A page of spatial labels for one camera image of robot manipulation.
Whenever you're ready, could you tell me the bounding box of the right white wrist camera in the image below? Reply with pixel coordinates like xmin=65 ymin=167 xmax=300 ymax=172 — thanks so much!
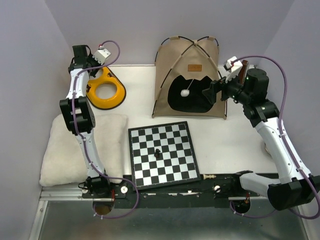
xmin=223 ymin=56 xmax=243 ymax=83

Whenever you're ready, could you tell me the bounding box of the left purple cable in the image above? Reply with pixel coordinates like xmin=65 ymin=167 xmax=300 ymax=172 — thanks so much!
xmin=71 ymin=40 xmax=141 ymax=220

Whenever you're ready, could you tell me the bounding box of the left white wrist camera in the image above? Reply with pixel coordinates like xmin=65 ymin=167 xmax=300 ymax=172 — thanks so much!
xmin=93 ymin=46 xmax=111 ymax=65

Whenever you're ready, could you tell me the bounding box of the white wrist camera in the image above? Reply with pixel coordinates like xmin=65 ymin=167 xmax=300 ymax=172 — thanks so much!
xmin=223 ymin=56 xmax=243 ymax=83
xmin=93 ymin=46 xmax=111 ymax=65

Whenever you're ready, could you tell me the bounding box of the black tent pole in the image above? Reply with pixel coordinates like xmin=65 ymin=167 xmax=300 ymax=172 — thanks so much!
xmin=166 ymin=36 xmax=228 ymax=119
xmin=152 ymin=36 xmax=213 ymax=118

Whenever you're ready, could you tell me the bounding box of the beige fabric pet tent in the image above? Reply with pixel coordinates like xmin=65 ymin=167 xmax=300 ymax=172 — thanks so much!
xmin=151 ymin=35 xmax=228 ymax=121

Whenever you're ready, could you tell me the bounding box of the purple cable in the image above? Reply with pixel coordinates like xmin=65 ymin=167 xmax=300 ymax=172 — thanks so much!
xmin=71 ymin=40 xmax=141 ymax=220
xmin=228 ymin=54 xmax=320 ymax=220

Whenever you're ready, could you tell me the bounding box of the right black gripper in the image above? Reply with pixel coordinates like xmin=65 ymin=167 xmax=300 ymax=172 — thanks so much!
xmin=202 ymin=68 xmax=252 ymax=105

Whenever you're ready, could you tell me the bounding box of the black chess piece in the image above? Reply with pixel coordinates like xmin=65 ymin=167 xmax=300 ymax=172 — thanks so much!
xmin=154 ymin=148 xmax=161 ymax=159

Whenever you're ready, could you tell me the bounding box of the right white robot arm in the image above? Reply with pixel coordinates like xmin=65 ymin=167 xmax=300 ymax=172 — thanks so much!
xmin=202 ymin=68 xmax=320 ymax=211

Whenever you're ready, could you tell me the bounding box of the white pompom toy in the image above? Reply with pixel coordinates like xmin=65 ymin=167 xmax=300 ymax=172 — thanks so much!
xmin=180 ymin=89 xmax=190 ymax=98

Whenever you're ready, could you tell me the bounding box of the steel pet bowl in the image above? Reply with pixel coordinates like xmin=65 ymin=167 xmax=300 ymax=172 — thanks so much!
xmin=262 ymin=142 xmax=271 ymax=155

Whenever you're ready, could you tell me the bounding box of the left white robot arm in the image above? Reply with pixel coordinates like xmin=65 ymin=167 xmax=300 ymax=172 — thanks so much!
xmin=59 ymin=45 xmax=112 ymax=199

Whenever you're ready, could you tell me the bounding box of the black white chessboard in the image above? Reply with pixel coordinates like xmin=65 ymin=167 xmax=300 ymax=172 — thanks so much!
xmin=128 ymin=121 xmax=201 ymax=190

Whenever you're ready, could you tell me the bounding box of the white chess piece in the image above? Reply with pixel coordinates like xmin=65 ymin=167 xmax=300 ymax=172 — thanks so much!
xmin=202 ymin=174 xmax=217 ymax=180

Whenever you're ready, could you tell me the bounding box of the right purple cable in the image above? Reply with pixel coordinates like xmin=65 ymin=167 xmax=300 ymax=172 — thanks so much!
xmin=228 ymin=54 xmax=320 ymax=220

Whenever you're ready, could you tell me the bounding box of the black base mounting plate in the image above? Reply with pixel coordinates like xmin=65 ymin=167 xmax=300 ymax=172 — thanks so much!
xmin=82 ymin=174 xmax=259 ymax=209

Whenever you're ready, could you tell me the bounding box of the brown wooden metronome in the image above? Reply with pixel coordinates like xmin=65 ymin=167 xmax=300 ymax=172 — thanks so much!
xmin=238 ymin=60 xmax=250 ymax=85

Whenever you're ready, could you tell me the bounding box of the yellow double bowl holder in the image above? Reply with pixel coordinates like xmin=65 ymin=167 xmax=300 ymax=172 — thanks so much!
xmin=86 ymin=67 xmax=127 ymax=110

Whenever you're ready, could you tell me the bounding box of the white fluffy cushion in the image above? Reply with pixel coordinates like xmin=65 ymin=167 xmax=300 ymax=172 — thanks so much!
xmin=39 ymin=114 xmax=128 ymax=187

